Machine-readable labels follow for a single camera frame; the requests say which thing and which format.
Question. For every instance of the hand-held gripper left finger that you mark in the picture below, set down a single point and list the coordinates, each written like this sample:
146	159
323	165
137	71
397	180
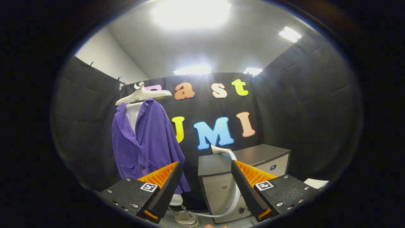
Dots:
169	193

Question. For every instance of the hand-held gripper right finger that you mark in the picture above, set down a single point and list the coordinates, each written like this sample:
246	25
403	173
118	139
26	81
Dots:
246	190

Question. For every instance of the white clothes hanger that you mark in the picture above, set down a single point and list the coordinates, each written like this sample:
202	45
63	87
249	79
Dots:
142	95

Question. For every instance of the grey cabinet with dark top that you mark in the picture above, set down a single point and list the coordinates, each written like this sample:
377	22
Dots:
218	190

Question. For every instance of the white paper sheet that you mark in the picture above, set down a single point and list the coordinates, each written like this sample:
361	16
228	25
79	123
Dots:
316	183

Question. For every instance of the white mannequin torso with stand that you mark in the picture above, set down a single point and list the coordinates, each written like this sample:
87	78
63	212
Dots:
133	117

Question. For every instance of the small ceiling light panel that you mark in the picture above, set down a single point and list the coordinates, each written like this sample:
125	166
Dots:
253	71
289	34
192	70

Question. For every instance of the large ceiling light panel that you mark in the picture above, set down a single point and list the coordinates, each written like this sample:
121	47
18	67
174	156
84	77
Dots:
191	12

